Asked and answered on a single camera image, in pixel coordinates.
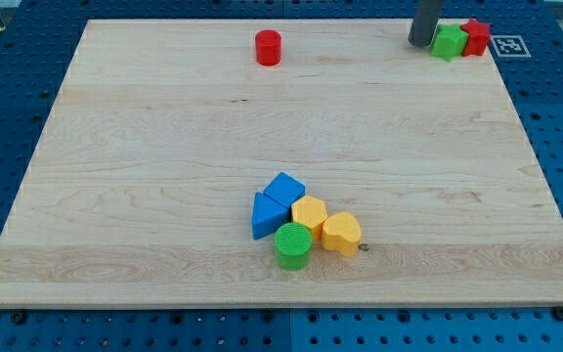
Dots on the blue cube block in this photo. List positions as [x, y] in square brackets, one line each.
[285, 190]

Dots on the wooden board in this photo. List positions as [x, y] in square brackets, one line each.
[139, 194]

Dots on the red cylinder block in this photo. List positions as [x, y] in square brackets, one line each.
[268, 44]

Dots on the yellow heart block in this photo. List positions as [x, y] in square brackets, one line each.
[342, 232]

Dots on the red star block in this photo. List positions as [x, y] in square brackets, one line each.
[479, 36]

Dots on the yellow hexagon block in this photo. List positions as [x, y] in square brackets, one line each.
[310, 212]

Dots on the blue triangle block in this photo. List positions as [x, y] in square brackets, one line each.
[267, 216]

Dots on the green star block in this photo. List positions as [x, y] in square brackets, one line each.
[449, 41]

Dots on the fiducial marker tag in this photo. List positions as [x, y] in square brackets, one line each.
[510, 46]

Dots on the green cylinder block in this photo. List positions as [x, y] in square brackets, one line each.
[293, 244]

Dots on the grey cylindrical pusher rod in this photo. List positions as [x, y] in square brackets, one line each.
[424, 23]

